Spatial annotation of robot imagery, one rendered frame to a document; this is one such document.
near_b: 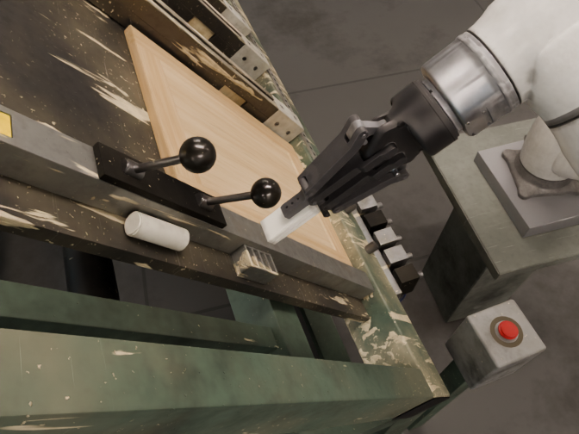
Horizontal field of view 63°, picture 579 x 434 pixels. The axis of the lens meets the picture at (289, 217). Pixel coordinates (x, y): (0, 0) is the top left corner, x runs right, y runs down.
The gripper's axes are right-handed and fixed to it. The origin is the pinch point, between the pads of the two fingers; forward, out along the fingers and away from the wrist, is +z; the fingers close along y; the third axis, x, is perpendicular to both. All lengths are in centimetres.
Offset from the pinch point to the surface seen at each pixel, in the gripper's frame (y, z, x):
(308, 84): 161, 20, 173
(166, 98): 4.2, 13.6, 37.7
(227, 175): 15.3, 13.9, 25.2
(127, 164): -13.2, 9.7, 9.6
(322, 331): 115, 54, 26
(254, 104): 37, 11, 58
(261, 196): -1.5, 1.6, 3.7
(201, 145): -13.2, 0.1, 4.3
